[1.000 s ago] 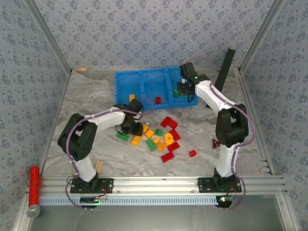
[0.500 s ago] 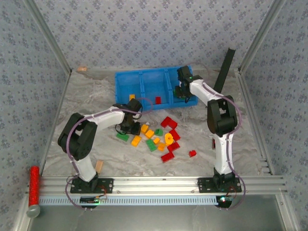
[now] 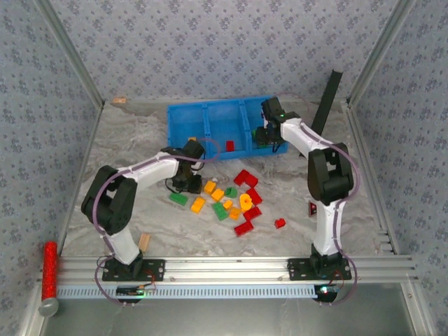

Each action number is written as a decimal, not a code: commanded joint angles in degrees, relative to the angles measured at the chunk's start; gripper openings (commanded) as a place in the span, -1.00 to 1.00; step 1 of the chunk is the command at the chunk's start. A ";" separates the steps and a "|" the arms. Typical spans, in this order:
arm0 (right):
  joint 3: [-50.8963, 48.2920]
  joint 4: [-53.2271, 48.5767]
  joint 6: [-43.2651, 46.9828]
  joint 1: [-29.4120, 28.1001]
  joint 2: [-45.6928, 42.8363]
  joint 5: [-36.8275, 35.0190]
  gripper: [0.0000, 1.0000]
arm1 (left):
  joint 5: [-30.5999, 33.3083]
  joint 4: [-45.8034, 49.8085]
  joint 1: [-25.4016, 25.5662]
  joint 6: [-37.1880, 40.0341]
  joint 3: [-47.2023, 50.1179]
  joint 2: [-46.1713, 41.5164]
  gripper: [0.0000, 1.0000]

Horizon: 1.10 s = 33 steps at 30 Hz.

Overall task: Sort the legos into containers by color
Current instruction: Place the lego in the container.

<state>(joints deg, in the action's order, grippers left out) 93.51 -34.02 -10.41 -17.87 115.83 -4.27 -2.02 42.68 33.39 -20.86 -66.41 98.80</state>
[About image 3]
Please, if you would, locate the red cylinder with grey knob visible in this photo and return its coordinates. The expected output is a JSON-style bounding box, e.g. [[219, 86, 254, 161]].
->
[[38, 241, 60, 318]]

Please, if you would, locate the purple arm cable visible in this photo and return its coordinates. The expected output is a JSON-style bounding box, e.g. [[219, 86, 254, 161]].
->
[[279, 91, 363, 307], [91, 137, 222, 307]]

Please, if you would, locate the aluminium side rail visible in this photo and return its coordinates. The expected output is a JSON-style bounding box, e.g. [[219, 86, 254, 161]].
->
[[57, 101, 106, 253], [344, 101, 400, 255]]

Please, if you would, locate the black flat bar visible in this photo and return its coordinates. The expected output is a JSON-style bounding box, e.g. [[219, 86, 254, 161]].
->
[[299, 69, 344, 158]]

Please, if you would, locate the wide aluminium base rail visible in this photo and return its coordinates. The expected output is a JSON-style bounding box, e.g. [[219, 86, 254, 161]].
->
[[38, 255, 419, 285]]

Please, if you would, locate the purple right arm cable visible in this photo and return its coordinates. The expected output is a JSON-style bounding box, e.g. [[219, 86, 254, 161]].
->
[[279, 91, 363, 307]]

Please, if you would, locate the long red lego brick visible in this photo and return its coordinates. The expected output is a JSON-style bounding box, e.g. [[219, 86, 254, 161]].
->
[[233, 220, 255, 238], [246, 188, 264, 206]]

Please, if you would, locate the small circuit board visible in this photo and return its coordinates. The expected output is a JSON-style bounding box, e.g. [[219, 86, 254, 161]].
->
[[115, 284, 157, 299], [314, 284, 339, 304]]

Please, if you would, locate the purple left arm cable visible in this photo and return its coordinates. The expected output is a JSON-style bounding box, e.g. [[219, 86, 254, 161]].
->
[[91, 137, 222, 307]]

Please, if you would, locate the aluminium frame post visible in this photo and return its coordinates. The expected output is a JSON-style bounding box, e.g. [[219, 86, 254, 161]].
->
[[34, 0, 106, 106], [345, 0, 418, 106]]

